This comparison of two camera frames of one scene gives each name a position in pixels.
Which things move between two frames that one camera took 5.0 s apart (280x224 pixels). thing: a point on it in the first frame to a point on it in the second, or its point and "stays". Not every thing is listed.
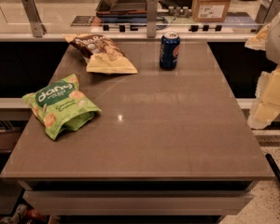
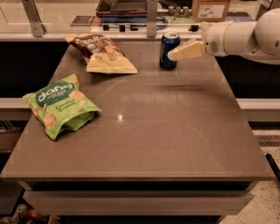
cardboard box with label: x=211 y=3 stays
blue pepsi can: x=170 y=50 stays
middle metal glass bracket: x=151 y=15 stays
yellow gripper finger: x=272 y=96 to x=190 y=49
